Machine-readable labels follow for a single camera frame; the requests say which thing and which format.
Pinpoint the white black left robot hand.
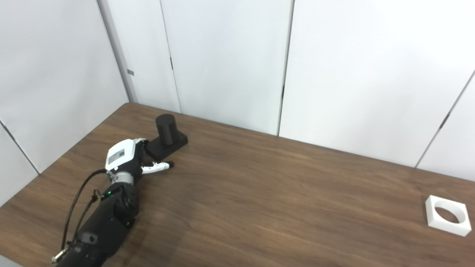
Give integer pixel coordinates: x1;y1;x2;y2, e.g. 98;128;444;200
105;138;175;186

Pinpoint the black peg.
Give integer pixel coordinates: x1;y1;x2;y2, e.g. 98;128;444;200
144;114;188;162

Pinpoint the white square piece with hole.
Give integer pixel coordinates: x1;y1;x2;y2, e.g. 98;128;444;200
425;195;472;237

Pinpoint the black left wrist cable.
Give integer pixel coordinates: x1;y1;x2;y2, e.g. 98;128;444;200
52;169;109;264

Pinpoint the grey wall post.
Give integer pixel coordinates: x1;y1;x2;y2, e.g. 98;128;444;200
97;0;138;104

